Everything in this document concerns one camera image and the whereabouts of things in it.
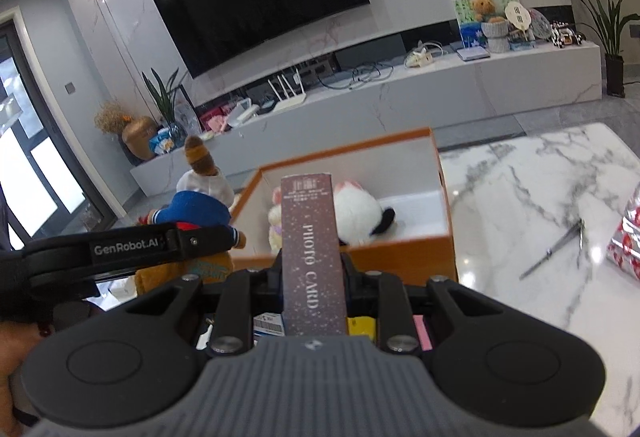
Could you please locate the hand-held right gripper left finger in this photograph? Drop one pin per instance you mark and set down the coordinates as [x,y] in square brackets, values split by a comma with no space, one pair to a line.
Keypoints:
[267,289]

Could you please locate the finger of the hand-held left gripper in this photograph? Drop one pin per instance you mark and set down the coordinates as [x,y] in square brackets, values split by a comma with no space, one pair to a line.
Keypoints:
[205,238]

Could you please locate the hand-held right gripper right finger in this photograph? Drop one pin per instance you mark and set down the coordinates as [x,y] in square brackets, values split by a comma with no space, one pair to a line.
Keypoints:
[357,289]

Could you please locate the brown bear plush blue outfit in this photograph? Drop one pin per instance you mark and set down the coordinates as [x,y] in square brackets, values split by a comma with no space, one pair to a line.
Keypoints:
[195,212]

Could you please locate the yellow tape measure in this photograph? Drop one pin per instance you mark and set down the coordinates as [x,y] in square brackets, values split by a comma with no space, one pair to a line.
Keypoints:
[361,328]

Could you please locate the orange cardboard box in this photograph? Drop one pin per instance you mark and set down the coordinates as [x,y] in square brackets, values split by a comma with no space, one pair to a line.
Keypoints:
[400,262]

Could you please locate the brown photo card box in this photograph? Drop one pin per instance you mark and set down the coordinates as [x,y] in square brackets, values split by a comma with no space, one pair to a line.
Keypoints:
[312,257]

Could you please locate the pink snap case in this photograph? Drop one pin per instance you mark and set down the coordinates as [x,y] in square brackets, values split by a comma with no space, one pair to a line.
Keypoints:
[422,332]

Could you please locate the person's left forearm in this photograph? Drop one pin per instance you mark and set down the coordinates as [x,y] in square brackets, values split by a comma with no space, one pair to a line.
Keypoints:
[12,367]

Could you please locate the white blue barcode box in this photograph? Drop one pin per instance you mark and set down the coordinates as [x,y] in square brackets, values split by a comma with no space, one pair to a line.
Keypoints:
[269,328]

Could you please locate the white plush brown topknot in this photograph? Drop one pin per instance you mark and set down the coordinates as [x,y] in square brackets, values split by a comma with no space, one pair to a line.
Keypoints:
[207,184]

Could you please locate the pink cream plush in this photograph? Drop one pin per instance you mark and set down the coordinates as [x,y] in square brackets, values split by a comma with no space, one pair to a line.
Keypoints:
[275,222]

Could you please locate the white plush black ear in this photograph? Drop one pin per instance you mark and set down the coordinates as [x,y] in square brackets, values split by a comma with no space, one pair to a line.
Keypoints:
[357,212]

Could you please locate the golden vase dried flowers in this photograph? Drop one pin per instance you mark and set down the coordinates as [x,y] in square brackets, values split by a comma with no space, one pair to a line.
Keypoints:
[137,137]

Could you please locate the pink box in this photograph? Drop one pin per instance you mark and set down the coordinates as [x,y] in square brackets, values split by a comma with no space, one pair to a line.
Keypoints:
[214,121]

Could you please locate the white plastic box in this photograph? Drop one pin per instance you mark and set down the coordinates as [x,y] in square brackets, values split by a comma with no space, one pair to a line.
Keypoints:
[242,113]

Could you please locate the green plant blue vase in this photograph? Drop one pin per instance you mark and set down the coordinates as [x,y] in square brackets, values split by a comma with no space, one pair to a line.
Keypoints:
[167,107]

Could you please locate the white wifi router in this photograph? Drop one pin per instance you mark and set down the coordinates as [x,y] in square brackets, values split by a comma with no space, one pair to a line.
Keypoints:
[286,98]

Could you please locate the metal nail clipper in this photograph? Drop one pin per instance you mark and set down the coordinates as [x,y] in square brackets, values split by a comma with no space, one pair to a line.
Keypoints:
[550,251]

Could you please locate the white marble tv cabinet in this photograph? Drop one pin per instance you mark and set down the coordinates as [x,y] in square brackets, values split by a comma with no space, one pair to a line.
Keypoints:
[425,92]

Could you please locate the blue flat book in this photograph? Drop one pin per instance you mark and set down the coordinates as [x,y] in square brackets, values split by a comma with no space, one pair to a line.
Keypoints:
[471,52]

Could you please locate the red patterned gift box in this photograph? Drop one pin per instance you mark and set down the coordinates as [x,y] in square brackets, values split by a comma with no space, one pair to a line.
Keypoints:
[627,242]

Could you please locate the teddy bear picture board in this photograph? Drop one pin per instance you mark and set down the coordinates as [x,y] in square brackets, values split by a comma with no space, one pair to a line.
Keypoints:
[470,24]

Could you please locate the round paper fan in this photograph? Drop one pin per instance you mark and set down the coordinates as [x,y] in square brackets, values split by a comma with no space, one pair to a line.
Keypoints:
[516,17]

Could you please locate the patterned round fan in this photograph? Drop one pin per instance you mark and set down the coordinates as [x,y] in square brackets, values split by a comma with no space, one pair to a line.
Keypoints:
[540,23]

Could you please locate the black white toy car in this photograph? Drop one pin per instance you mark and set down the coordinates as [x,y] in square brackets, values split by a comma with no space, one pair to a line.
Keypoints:
[567,36]

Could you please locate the tall potted plant black pot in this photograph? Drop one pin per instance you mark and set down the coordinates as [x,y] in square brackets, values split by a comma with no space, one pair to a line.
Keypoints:
[614,74]

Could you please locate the black picture frame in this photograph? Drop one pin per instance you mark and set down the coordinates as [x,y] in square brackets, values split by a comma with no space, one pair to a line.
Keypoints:
[189,114]

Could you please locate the glass door dark frame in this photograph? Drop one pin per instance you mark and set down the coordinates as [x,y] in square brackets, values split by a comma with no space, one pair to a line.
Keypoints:
[30,127]

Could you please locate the wall switch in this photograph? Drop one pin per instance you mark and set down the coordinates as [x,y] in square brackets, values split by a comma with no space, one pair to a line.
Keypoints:
[70,87]

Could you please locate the grey pedestal vase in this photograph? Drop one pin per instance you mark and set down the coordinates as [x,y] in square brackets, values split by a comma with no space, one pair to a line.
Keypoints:
[496,37]

